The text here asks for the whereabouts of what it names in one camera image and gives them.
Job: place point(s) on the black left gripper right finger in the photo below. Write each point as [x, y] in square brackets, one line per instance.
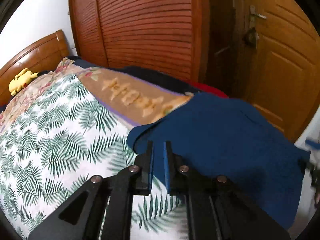
[216, 208]

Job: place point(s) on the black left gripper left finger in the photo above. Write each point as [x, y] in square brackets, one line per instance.
[102, 207]

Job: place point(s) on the navy blue jacket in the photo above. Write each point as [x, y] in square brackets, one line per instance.
[229, 137]

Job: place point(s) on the palm leaf print bedsheet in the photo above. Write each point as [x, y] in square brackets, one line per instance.
[53, 147]

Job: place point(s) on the red cloth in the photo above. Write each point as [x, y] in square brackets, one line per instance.
[206, 88]

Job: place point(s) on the floral blanket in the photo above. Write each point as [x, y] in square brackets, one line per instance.
[135, 101]

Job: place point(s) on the yellow plush toy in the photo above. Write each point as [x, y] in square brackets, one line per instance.
[21, 80]

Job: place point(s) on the wooden bed headboard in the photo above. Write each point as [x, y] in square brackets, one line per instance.
[44, 54]

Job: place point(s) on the wooden door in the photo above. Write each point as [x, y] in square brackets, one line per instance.
[278, 64]

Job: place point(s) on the wooden louvered wardrobe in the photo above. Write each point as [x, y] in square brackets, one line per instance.
[170, 36]

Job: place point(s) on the metal door handle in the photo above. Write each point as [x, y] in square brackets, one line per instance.
[253, 15]

